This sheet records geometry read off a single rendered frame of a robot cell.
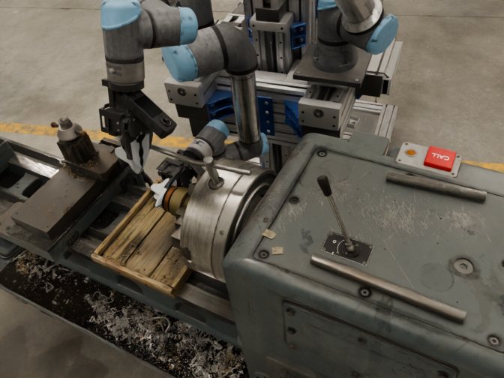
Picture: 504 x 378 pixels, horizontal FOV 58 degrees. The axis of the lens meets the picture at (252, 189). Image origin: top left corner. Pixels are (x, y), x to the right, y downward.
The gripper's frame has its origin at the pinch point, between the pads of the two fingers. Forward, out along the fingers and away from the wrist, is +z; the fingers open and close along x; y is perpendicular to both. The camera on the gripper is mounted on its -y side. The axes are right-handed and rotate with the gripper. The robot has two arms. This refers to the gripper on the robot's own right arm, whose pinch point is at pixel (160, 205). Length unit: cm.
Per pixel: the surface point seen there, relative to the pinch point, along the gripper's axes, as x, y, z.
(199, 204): 13.2, -18.2, 4.3
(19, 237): -16, 46, 20
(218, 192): 14.9, -21.5, 0.4
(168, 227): -19.7, 6.8, -5.2
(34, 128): -107, 214, -88
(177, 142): -108, 104, -117
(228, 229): 11.4, -27.3, 6.6
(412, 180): 19, -61, -17
